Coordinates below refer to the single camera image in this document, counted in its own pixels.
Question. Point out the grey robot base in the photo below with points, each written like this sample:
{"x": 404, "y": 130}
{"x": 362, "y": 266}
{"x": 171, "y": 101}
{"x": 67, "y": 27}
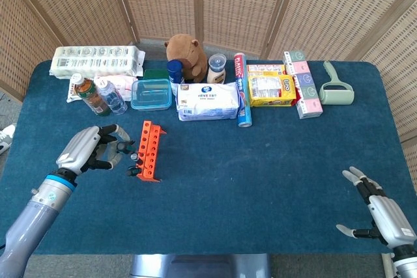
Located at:
{"x": 202, "y": 266}

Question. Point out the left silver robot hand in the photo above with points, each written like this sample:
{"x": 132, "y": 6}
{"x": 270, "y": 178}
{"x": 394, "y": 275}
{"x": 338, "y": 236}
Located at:
{"x": 79, "y": 149}

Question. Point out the brown capybara plush toy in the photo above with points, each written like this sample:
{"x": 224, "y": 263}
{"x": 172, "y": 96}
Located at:
{"x": 189, "y": 56}

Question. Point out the clear blue-rimmed food container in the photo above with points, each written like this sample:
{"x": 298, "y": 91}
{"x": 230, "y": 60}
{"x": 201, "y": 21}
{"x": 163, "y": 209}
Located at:
{"x": 151, "y": 95}

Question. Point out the woven folding screen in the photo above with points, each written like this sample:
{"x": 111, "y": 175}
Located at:
{"x": 241, "y": 4}

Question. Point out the pastel tissue box pack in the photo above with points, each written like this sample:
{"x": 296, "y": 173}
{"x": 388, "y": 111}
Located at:
{"x": 306, "y": 95}

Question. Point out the white wet wipes pack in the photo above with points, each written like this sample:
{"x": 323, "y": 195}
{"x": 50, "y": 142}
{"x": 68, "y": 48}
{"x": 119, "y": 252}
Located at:
{"x": 208, "y": 102}

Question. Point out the white bottle with clear cap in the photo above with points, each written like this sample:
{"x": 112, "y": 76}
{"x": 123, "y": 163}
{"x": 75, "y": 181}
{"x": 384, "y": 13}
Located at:
{"x": 216, "y": 74}

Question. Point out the green lint roller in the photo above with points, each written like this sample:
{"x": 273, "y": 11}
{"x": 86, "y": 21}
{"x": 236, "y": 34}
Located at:
{"x": 335, "y": 94}

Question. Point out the blue plastic wrap roll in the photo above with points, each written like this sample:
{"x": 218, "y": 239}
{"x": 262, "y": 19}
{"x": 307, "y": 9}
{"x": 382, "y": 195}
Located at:
{"x": 242, "y": 95}

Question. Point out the orange screwdriver rack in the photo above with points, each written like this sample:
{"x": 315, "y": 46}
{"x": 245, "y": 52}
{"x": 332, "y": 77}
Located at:
{"x": 151, "y": 157}

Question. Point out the green tea bottle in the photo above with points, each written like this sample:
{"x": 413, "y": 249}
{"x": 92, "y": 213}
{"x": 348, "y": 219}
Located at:
{"x": 94, "y": 99}

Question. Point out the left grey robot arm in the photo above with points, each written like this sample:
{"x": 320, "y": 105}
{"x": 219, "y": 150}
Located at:
{"x": 31, "y": 222}

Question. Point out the small green thin-shaft screwdriver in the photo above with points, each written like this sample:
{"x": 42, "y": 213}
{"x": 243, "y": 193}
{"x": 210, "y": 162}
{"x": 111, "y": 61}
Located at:
{"x": 132, "y": 171}

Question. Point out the blue spray can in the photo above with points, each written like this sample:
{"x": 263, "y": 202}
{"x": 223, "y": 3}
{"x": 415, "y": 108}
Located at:
{"x": 175, "y": 71}

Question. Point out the green sponge box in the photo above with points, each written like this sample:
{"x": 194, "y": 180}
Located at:
{"x": 154, "y": 74}

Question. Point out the white paper roll pack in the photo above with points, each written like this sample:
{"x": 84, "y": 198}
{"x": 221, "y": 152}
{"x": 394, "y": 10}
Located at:
{"x": 94, "y": 61}

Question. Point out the red yellow snack box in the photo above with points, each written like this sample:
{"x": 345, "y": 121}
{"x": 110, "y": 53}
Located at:
{"x": 264, "y": 69}

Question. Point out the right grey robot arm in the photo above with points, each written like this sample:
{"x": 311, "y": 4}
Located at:
{"x": 405, "y": 261}

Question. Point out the clear water bottle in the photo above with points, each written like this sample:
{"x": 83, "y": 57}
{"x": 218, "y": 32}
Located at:
{"x": 114, "y": 99}

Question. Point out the large green black screwdriver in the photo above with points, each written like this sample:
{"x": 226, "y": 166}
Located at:
{"x": 126, "y": 146}

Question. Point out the yellow Lipo snack bag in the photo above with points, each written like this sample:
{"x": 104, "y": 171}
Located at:
{"x": 273, "y": 92}

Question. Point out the blue carpet table cover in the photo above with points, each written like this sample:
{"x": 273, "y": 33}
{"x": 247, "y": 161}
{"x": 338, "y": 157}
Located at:
{"x": 244, "y": 177}

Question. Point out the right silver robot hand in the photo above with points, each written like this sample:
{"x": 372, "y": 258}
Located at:
{"x": 387, "y": 222}

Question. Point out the grey white sneaker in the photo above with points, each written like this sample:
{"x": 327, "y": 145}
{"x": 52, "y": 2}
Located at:
{"x": 6, "y": 136}

